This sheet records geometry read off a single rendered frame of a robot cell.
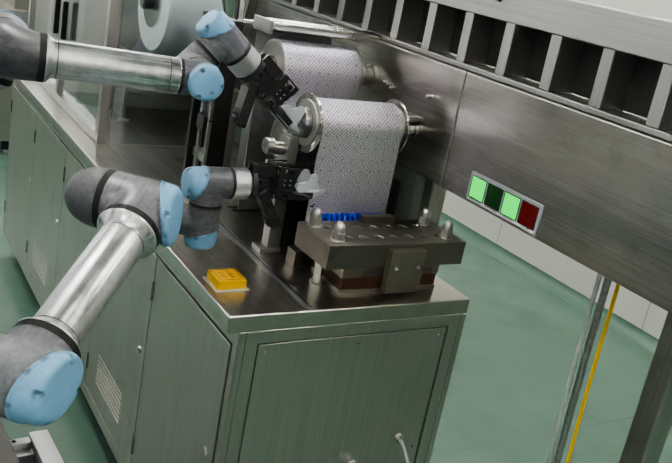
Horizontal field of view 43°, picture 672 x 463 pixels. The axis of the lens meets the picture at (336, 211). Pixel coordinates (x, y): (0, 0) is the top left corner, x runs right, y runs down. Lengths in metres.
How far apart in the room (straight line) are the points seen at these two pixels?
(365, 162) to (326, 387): 0.56
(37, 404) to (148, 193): 0.46
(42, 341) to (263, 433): 0.81
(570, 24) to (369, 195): 0.67
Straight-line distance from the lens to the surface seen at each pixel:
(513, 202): 1.99
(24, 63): 1.75
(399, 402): 2.22
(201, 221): 1.97
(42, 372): 1.32
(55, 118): 3.26
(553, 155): 1.92
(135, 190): 1.59
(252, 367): 1.92
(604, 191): 1.82
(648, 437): 2.02
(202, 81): 1.79
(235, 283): 1.95
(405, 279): 2.08
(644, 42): 1.79
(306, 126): 2.08
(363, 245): 2.00
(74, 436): 3.03
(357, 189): 2.18
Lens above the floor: 1.69
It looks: 17 degrees down
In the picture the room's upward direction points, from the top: 11 degrees clockwise
